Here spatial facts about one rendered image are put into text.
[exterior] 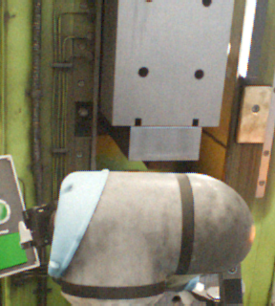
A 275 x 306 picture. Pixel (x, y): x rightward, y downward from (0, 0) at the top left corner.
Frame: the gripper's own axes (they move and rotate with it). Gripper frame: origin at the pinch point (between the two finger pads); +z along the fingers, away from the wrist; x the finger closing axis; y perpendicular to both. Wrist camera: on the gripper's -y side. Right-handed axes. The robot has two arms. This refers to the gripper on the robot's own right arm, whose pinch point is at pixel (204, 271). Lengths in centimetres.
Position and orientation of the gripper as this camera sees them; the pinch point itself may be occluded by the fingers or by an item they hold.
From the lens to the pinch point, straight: 134.9
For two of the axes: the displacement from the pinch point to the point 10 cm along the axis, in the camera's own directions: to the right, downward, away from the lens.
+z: -2.9, -3.7, 8.8
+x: 9.5, -0.3, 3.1
